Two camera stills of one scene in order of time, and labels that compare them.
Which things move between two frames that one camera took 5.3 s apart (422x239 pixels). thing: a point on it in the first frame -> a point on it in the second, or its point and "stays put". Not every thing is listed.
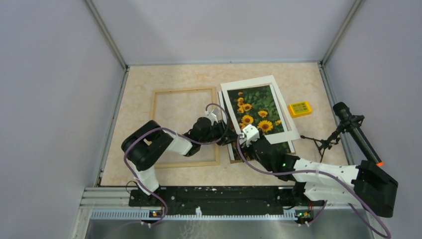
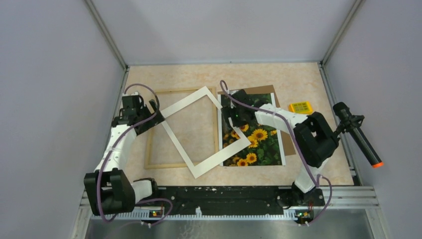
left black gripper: [231, 137] -> [153, 121]
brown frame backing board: [231, 148] -> [286, 136]
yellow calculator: [299, 109] stays put
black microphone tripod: [334, 138] stays put
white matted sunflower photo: [272, 138] -> [182, 122]
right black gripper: [248, 149] -> [228, 112]
